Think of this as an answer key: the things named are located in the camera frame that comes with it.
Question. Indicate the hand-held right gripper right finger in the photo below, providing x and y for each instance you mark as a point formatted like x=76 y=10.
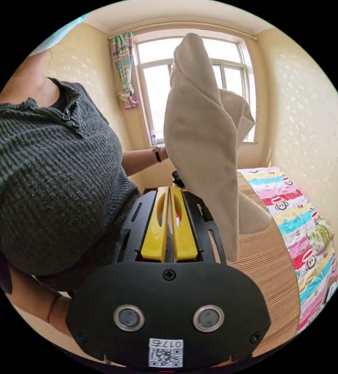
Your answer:
x=185 y=239

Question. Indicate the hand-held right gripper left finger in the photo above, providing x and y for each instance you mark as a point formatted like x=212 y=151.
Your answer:
x=154 y=239

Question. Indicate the white long sleeve shirt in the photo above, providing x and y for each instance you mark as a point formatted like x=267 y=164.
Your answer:
x=201 y=140

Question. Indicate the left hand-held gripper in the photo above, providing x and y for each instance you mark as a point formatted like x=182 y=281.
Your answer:
x=178 y=177

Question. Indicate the person's body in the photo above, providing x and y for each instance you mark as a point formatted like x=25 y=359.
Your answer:
x=52 y=181

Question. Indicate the person's right hand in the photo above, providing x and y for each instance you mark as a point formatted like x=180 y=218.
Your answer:
x=60 y=314

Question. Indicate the person's left forearm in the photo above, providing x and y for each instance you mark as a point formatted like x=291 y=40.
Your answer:
x=139 y=159

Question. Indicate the person's right forearm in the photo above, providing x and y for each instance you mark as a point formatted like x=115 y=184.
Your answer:
x=31 y=295

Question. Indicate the window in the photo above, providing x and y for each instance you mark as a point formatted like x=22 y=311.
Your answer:
x=157 y=87

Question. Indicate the striped pastel curtain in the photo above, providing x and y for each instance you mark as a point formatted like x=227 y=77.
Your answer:
x=125 y=64

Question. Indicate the person's left hand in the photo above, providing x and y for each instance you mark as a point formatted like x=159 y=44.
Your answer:
x=164 y=153

